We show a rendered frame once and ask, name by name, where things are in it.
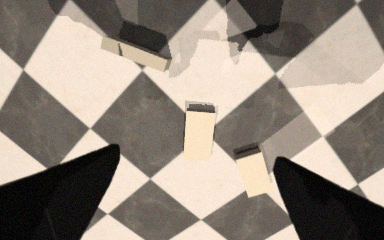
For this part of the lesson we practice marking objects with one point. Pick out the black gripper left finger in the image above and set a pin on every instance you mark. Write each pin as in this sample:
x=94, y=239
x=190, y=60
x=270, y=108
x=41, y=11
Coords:
x=57, y=203

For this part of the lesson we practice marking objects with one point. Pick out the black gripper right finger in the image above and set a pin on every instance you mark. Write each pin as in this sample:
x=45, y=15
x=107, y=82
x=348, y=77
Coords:
x=322, y=210

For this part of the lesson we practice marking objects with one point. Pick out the beige domino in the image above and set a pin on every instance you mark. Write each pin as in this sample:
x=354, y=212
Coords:
x=253, y=172
x=135, y=53
x=199, y=134

